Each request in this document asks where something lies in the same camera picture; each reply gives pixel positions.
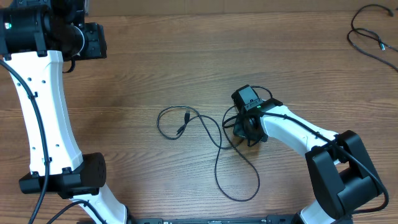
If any thin black usb cable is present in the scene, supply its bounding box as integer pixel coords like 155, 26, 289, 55
214, 85, 274, 202

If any black braided cable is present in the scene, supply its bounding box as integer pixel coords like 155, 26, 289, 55
156, 105, 243, 151

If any thick black cable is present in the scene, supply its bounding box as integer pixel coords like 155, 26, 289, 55
346, 3, 398, 72

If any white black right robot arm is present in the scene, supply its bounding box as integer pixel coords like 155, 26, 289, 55
231, 85, 389, 223

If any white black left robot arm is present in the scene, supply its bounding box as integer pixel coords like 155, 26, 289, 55
1, 0, 134, 223

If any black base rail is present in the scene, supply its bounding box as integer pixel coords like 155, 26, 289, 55
130, 214, 354, 224

